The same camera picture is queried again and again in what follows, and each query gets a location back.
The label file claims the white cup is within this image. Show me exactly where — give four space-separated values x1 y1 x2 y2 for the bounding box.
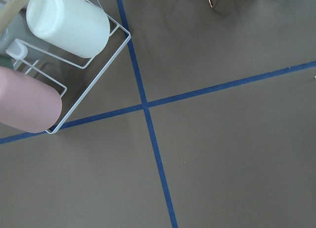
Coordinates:
26 0 110 58

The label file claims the pink cup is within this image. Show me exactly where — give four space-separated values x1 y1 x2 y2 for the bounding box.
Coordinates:
0 67 62 133

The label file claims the grey cup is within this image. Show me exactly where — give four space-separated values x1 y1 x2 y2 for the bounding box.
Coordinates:
0 12 28 57

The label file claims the white wire cup rack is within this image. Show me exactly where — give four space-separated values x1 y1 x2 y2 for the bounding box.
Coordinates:
9 0 131 135

